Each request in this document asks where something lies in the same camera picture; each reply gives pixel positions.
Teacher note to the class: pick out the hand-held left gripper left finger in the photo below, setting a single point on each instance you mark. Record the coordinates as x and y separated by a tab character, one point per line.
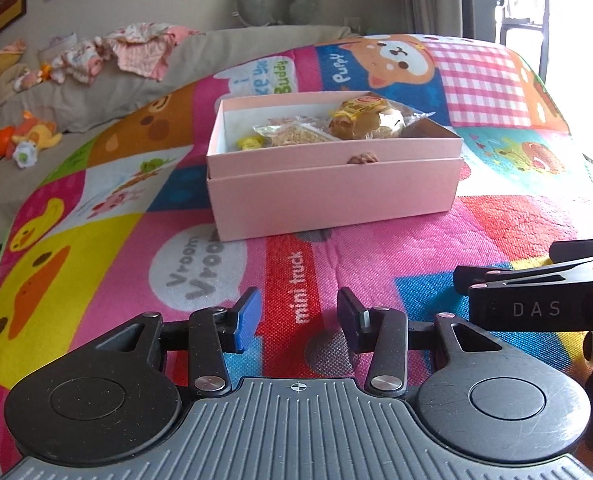
249	317

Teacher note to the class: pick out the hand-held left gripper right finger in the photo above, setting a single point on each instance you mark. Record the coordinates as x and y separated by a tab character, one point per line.
349	317

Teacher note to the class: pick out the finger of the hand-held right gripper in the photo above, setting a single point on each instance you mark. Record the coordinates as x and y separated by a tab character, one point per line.
476	276
584	249

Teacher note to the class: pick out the pink cardboard box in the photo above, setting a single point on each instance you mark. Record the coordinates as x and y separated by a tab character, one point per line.
326	190

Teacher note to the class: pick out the small yellow candy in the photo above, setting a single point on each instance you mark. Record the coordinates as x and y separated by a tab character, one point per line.
249	142

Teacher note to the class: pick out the sesame snack packet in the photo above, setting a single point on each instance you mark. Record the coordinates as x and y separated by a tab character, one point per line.
289	135

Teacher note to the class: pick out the yellow pastry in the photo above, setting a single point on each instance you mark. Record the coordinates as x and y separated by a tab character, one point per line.
352	112

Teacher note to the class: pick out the colourful cartoon printed blanket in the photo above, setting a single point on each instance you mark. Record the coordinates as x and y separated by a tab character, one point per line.
401	240

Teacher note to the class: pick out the wrapped bread bun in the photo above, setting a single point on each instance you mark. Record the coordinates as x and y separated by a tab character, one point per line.
385	122

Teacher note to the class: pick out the black chair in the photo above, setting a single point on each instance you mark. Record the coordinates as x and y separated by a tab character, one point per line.
521	25

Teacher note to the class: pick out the white green plush toy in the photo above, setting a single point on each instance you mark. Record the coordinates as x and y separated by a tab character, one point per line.
25	154

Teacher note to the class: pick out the yellow plush toy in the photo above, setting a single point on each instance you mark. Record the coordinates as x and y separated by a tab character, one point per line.
40	132

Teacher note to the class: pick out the pink checkered garment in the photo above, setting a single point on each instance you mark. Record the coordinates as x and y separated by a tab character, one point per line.
144	52

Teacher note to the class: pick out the orange plush toy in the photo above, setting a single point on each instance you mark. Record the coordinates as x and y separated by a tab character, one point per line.
4	137

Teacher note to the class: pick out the white pink floral garment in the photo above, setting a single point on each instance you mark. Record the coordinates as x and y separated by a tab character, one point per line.
76	59

